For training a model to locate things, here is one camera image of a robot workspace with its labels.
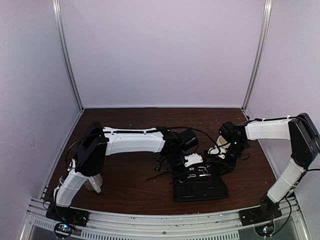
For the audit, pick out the aluminium left corner post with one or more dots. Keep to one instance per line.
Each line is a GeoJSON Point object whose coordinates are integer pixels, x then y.
{"type": "Point", "coordinates": [65, 53]}

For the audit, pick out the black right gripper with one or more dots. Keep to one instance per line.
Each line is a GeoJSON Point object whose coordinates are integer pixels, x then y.
{"type": "Point", "coordinates": [229, 166]}

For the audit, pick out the aluminium right corner post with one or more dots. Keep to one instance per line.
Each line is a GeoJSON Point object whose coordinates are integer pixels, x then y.
{"type": "Point", "coordinates": [263, 35]}

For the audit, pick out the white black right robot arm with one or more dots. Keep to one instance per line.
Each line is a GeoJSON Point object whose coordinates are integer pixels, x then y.
{"type": "Point", "coordinates": [302, 144]}

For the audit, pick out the silver plain hair scissors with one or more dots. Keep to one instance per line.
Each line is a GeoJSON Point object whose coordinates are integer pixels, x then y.
{"type": "Point", "coordinates": [187, 177]}

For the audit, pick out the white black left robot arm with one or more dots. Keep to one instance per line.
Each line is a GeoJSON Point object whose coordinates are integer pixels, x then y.
{"type": "Point", "coordinates": [99, 142]}

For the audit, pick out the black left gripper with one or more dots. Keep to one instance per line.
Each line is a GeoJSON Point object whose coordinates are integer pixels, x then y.
{"type": "Point", "coordinates": [175, 173]}

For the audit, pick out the aluminium front rail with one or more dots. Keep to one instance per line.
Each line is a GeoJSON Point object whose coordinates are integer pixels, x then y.
{"type": "Point", "coordinates": [223, 225]}

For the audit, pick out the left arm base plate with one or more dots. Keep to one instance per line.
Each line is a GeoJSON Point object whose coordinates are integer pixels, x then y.
{"type": "Point", "coordinates": [67, 215]}

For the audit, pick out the patterned mug orange inside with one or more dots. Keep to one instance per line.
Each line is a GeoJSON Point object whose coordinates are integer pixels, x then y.
{"type": "Point", "coordinates": [94, 183]}

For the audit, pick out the silver thinning scissors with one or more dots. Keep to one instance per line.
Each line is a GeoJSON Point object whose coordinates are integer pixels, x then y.
{"type": "Point", "coordinates": [204, 169]}

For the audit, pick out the right round circuit board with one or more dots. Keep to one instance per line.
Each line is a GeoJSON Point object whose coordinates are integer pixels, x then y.
{"type": "Point", "coordinates": [265, 230]}

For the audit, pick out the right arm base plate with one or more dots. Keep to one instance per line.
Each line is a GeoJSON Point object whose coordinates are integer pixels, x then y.
{"type": "Point", "coordinates": [252, 216]}

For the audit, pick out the left round circuit board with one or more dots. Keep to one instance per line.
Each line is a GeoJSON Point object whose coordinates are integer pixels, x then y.
{"type": "Point", "coordinates": [63, 230]}

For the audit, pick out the black zip tool case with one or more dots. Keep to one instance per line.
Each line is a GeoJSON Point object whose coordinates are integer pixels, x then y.
{"type": "Point", "coordinates": [200, 188]}

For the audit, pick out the round circuit board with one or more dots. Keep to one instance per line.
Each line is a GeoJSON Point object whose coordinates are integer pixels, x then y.
{"type": "Point", "coordinates": [265, 230]}
{"type": "Point", "coordinates": [63, 230]}

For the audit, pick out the cream white mug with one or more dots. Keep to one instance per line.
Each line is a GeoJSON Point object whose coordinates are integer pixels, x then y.
{"type": "Point", "coordinates": [222, 142]}

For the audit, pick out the aluminium corner post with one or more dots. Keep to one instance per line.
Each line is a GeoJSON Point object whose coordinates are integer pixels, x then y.
{"type": "Point", "coordinates": [263, 35]}
{"type": "Point", "coordinates": [65, 53]}

